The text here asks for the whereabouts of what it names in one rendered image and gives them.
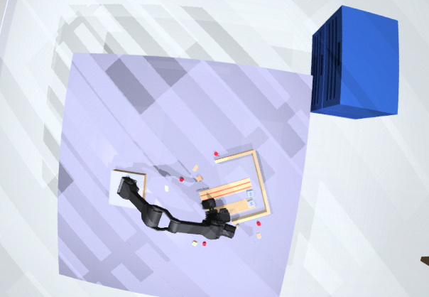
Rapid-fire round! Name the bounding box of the beige strip with red lines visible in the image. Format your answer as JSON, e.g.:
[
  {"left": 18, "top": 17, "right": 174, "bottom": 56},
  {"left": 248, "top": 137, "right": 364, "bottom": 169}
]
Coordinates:
[{"left": 199, "top": 186, "right": 224, "bottom": 201}]

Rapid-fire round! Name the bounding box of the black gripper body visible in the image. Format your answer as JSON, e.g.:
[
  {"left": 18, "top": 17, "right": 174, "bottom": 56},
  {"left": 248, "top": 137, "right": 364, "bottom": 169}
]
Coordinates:
[{"left": 201, "top": 198, "right": 219, "bottom": 220}]

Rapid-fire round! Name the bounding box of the tan gridded strip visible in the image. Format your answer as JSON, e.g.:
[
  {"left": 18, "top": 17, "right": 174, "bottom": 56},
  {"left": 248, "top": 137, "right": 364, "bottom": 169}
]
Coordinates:
[{"left": 214, "top": 204, "right": 228, "bottom": 212}]

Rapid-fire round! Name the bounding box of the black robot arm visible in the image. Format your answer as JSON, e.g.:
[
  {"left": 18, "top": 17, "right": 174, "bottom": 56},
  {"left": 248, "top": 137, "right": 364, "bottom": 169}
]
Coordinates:
[{"left": 116, "top": 177, "right": 237, "bottom": 240}]

